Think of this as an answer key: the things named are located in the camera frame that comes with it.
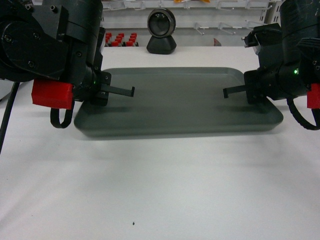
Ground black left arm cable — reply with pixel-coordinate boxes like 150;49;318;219
0;81;21;156

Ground grey-silver rectangular tray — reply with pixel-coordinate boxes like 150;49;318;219
74;67;284;139

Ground white pegboard hook rack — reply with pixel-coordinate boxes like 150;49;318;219
102;0;283;47

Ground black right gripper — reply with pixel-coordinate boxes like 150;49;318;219
223;64;308;105

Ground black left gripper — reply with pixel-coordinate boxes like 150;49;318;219
72;66;135;106

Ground black round barcode scanner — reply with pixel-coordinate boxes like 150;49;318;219
146;7;177;55

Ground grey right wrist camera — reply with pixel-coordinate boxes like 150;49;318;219
241;28;261;56

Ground white checkout table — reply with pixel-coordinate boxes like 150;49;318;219
0;46;320;240

